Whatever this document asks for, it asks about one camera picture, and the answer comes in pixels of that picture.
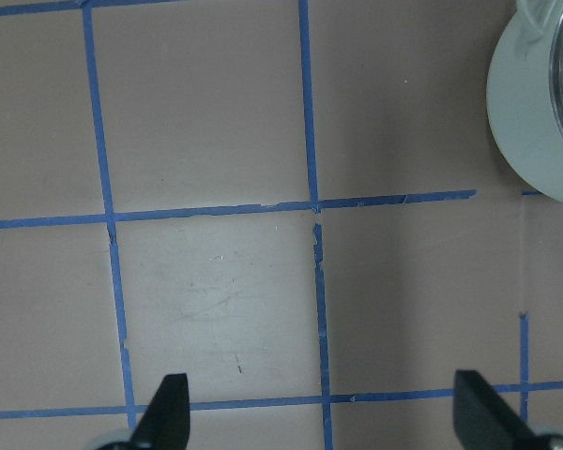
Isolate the pale green steel pot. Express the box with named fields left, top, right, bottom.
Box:
left=486, top=1, right=563, bottom=203

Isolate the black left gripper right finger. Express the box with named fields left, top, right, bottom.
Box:
left=453, top=369, right=536, bottom=449

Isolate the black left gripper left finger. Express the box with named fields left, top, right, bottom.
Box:
left=129, top=374, right=190, bottom=450

